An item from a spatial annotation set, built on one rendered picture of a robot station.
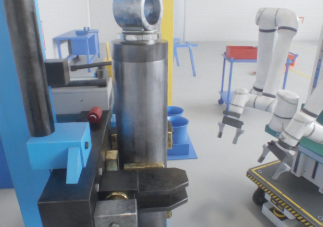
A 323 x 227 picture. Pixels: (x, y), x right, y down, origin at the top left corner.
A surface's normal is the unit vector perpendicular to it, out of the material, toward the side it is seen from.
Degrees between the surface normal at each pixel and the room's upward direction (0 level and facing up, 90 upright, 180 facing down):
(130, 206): 0
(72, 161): 45
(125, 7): 87
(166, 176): 0
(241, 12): 90
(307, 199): 0
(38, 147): 90
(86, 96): 90
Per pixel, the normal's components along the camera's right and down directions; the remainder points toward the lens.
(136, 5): -0.51, 0.18
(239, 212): 0.00, -0.93
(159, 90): 0.71, 0.26
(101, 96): 0.10, 0.37
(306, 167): -0.92, 0.15
